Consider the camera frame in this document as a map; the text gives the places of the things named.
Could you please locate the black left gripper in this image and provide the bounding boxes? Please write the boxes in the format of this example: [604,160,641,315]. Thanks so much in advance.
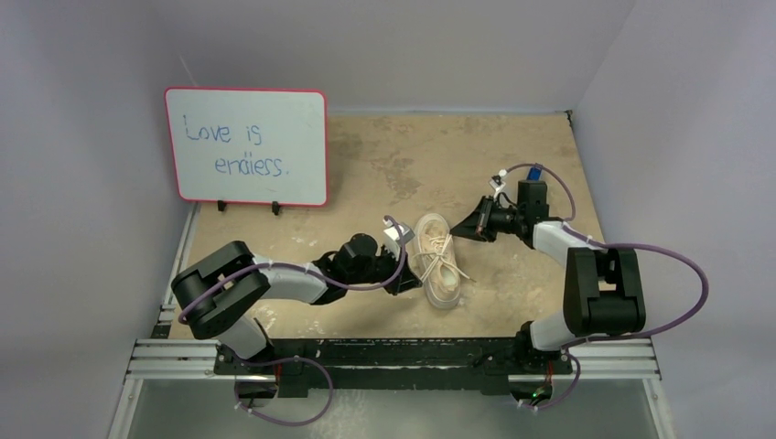
[347,244,422,297]

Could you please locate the beige canvas sneaker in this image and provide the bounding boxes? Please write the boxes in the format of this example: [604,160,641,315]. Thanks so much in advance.
[413,213,468,310]

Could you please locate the white shoelace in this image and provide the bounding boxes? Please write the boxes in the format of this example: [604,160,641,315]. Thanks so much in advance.
[415,234,474,282]

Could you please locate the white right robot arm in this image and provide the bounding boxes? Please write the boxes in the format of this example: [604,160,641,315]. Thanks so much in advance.
[451,180,646,372]

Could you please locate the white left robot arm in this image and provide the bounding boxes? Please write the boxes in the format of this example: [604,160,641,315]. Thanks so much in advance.
[170,233,422,374]

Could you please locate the blue connector plug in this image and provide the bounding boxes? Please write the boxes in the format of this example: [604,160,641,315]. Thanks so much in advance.
[526,163,544,181]

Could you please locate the red framed whiteboard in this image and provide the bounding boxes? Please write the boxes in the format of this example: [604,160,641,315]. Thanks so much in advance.
[164,87,329,207]

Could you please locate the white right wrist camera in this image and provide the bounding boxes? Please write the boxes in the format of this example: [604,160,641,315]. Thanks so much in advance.
[489,169,508,198]

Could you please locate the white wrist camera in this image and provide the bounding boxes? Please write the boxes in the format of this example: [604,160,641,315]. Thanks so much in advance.
[489,169,508,198]
[383,219,415,254]

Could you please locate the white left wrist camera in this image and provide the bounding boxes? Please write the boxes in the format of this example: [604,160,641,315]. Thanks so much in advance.
[383,219,415,254]

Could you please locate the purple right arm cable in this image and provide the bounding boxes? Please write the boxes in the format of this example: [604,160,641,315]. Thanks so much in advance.
[497,162,709,413]

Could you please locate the silver aluminium frame rails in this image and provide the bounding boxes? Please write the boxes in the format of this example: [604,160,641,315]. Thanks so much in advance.
[107,202,675,439]

